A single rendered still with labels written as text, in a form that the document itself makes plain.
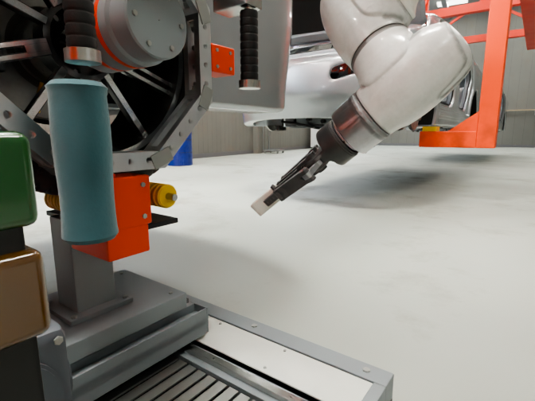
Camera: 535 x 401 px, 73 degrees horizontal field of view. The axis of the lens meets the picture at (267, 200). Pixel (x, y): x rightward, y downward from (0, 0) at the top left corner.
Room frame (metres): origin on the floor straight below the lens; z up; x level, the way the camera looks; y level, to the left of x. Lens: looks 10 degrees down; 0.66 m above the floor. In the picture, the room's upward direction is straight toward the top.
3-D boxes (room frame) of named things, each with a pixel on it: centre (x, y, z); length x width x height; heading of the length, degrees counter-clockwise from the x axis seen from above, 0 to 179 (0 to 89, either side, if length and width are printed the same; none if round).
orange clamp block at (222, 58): (1.03, 0.14, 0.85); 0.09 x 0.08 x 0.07; 144
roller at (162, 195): (0.93, 0.34, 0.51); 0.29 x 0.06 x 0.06; 54
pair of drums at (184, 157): (7.75, 2.13, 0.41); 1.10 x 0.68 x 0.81; 61
